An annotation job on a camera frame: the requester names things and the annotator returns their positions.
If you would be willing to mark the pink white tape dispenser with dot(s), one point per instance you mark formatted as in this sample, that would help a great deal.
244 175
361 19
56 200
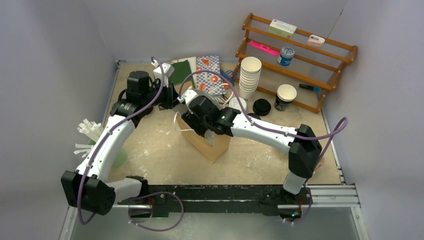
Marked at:
316 41

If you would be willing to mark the pink highlighter pen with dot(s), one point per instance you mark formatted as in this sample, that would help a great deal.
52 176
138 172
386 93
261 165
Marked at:
264 48

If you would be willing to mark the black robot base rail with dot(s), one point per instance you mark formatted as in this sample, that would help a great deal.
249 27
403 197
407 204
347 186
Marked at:
265 199

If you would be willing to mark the green paper bag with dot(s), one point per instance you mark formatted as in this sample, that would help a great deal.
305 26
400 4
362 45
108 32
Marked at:
181 70

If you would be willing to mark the blue lidded jar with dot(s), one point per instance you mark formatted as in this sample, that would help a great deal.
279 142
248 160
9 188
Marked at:
285 56

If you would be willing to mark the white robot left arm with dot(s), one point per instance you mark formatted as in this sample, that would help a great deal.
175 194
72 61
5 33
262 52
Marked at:
86 187

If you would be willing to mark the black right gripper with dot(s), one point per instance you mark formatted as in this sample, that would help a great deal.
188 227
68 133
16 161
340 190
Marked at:
192 118

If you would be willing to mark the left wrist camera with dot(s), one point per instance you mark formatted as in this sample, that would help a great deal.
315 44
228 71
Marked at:
162 71

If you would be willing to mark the wooden shelf rack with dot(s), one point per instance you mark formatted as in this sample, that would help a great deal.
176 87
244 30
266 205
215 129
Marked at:
325 88

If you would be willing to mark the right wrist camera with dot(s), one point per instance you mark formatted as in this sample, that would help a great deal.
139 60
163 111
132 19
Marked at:
190 94

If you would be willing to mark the blue checkered paper bag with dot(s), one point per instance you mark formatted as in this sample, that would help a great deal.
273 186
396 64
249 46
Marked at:
209 82

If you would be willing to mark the white green box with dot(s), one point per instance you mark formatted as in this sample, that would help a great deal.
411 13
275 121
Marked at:
282 29

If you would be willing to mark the white paper cup stack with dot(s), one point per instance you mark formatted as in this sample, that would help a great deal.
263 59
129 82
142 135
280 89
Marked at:
250 70

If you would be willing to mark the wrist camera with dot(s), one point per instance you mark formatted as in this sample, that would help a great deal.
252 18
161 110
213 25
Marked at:
162 71
190 94

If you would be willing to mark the black cup with white cup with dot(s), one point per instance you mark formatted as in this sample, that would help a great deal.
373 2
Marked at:
285 95

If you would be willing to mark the black blue marker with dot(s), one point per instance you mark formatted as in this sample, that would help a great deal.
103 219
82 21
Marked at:
309 87

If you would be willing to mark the brown kraft paper bag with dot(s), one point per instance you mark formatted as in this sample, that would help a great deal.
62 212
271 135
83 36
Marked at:
211 146

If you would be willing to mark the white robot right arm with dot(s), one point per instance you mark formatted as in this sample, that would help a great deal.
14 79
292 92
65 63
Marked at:
300 144

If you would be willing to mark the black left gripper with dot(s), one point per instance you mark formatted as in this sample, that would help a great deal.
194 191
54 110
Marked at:
171 96

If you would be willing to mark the green cup of stirrers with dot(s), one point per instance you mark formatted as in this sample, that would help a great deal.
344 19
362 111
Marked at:
93 131

